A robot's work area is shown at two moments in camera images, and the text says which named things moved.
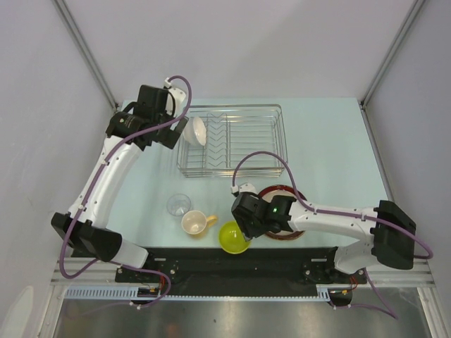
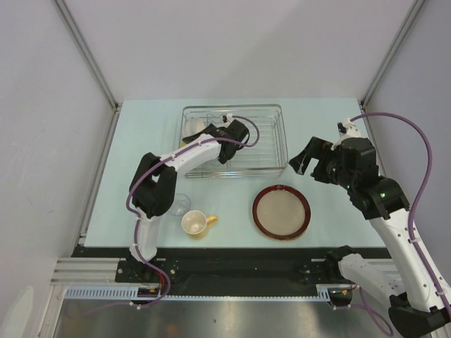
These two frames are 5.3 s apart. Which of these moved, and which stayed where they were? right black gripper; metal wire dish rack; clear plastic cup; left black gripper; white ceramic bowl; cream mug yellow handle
Moved: left black gripper; right black gripper
Stayed: clear plastic cup; cream mug yellow handle; white ceramic bowl; metal wire dish rack
